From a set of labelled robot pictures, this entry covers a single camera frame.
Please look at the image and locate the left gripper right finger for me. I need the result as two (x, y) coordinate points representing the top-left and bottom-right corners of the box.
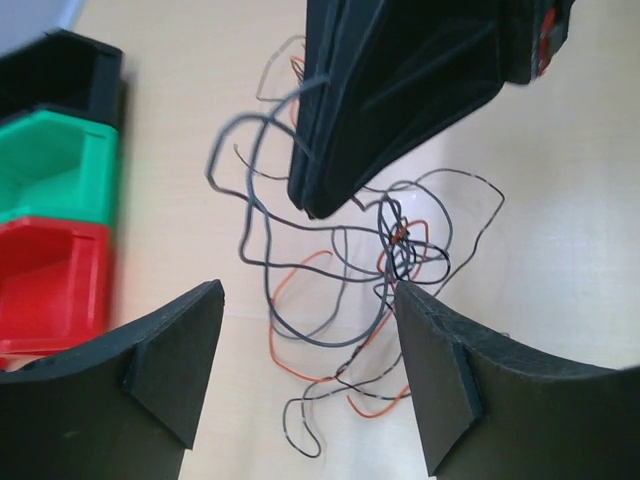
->
(395, 282), (639, 479)

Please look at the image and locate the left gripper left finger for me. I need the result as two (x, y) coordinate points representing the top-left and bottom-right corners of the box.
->
(1, 280), (225, 479)

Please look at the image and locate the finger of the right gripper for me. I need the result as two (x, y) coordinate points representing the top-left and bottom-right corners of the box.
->
(288, 0), (570, 219)

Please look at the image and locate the grey thin wire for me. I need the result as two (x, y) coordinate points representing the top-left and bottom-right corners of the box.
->
(203, 35), (453, 459)

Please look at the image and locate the red plastic bin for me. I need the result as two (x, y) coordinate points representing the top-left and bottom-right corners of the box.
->
(1, 216), (113, 370)

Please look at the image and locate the green plastic bin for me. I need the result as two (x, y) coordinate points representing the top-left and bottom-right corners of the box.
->
(1, 110), (119, 226)

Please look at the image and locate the black plastic bin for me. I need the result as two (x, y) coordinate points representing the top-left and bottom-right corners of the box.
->
(1, 29), (124, 127)

